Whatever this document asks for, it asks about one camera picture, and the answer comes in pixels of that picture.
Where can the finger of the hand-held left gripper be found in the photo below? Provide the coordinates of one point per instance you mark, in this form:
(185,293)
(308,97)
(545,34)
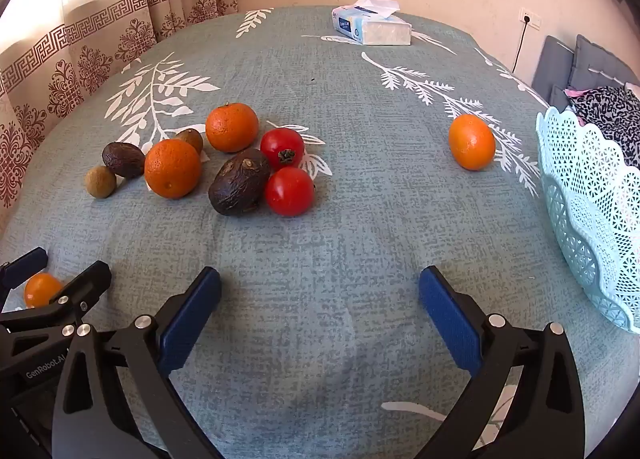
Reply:
(90,281)
(25,264)

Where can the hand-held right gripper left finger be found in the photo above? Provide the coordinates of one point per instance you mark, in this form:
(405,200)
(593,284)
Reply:
(190,319)

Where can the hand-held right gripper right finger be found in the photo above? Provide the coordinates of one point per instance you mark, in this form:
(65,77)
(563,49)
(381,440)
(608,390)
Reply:
(450,314)

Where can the small orange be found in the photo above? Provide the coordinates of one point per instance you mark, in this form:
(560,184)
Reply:
(40,291)

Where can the large dark avocado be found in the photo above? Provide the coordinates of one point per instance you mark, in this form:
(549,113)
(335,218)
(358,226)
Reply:
(237,184)

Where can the light blue plastic basket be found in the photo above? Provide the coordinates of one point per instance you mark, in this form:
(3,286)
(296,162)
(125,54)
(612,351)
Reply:
(585,219)

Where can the brown kiwi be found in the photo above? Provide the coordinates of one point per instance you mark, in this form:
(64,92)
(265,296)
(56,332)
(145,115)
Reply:
(191,139)
(100,181)

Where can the red tomato with dark calyx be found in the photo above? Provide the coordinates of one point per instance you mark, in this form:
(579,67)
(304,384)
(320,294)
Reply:
(280,144)

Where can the small dark avocado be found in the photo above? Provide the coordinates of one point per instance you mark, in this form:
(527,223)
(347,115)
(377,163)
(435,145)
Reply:
(122,158)

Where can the beige patterned curtain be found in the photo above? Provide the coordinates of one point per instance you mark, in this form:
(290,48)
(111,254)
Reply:
(75,39)

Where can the small grey cushion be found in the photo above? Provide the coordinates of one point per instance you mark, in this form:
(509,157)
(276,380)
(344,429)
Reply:
(560,98)

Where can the leopard print cloth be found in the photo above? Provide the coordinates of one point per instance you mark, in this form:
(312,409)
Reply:
(610,109)

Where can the grey sofa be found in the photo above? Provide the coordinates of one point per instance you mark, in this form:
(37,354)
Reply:
(550,64)

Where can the tissue box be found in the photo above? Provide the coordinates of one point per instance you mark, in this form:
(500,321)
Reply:
(385,31)

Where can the grey cushion with zipper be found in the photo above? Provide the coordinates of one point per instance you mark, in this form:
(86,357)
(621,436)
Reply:
(600,59)

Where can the white wall socket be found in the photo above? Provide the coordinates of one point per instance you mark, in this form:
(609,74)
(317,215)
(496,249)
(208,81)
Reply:
(530,18)

